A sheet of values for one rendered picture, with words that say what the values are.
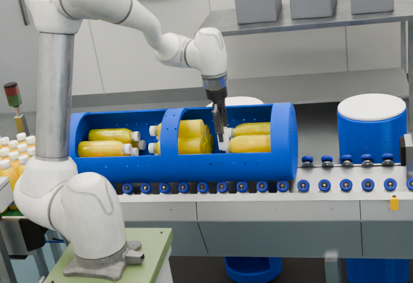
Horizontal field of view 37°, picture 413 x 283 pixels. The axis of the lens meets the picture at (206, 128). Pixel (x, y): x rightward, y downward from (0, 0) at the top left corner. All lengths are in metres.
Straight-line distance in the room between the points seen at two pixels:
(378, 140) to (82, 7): 1.40
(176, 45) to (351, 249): 1.00
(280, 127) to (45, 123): 0.81
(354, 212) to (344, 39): 3.41
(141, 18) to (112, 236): 0.63
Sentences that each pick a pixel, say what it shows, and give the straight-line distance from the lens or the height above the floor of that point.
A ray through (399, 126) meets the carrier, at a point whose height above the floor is 0.98.
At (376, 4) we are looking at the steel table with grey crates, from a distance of 4.72.
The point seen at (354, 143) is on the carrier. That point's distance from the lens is 2.66.
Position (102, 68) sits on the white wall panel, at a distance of 6.03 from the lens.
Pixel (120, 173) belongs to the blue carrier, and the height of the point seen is 1.05.
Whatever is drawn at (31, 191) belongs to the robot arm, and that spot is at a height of 1.26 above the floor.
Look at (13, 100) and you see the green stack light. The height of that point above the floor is 1.19.
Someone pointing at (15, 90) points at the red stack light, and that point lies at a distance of 3.00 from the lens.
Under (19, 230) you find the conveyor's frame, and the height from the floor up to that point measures 0.85.
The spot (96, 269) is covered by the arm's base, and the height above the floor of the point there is 1.06.
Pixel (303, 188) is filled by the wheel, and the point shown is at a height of 0.96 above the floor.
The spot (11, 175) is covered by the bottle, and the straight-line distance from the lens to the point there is 2.58.
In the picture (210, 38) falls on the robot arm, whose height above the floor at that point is 1.53.
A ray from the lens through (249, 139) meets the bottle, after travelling 2.25.
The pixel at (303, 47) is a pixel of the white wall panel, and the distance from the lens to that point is 5.58.
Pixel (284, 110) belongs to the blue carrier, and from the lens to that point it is 2.23.
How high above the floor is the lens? 2.08
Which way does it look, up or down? 23 degrees down
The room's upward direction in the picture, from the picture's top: 9 degrees counter-clockwise
